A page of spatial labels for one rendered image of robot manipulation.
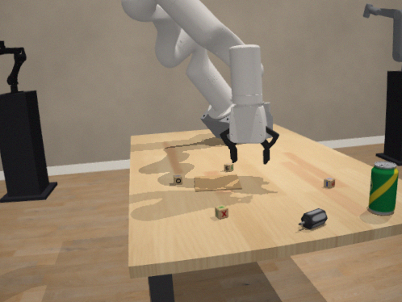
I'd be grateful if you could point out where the green soda can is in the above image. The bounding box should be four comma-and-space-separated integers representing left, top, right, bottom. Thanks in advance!
369, 161, 399, 215

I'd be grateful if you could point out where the tan square mat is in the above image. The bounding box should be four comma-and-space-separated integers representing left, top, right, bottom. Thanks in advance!
195, 174, 242, 192

